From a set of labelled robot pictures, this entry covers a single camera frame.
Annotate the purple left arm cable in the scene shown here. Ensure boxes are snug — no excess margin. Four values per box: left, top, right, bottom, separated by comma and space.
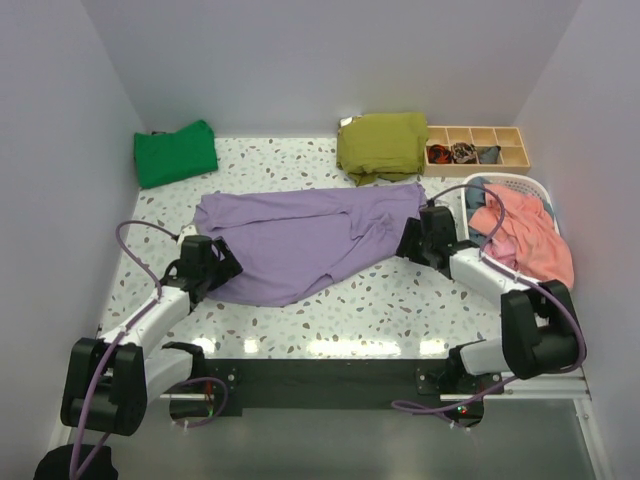
68, 219, 231, 480

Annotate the black cloth at corner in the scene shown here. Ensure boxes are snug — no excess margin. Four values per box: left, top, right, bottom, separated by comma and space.
34, 444, 119, 480

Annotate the orange black cloth roll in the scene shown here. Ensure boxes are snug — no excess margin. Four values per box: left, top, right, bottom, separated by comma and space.
427, 144, 452, 165

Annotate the white laundry basket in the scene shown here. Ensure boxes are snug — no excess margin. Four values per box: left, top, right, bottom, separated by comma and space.
460, 173, 564, 301

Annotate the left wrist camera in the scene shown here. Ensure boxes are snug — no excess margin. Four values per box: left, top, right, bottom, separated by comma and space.
179, 224, 198, 237

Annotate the purple t-shirt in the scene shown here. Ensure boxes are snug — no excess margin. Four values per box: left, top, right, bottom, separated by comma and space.
193, 183, 426, 307

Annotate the aluminium rail frame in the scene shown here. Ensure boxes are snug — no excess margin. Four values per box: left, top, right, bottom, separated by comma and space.
47, 294, 614, 480

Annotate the wooden compartment box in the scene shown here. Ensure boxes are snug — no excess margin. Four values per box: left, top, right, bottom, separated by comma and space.
423, 125, 531, 178

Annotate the dark grey cloth roll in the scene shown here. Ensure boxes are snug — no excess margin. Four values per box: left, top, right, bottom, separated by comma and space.
476, 145, 501, 165

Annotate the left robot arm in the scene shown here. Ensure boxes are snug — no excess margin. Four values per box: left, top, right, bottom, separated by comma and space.
60, 235, 243, 436

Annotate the folded olive green t-shirt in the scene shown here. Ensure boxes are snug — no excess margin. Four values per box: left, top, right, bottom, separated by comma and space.
336, 112, 429, 186

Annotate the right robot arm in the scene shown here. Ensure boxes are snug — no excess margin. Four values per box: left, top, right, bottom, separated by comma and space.
396, 206, 587, 393

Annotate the pink t-shirt in basket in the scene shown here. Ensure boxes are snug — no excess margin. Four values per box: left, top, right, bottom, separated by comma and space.
471, 184, 575, 288

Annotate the patterned brown cloth roll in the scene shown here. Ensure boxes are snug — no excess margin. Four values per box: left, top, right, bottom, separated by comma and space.
451, 142, 478, 165

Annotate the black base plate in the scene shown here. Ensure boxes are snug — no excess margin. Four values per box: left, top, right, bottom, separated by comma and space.
148, 357, 503, 429

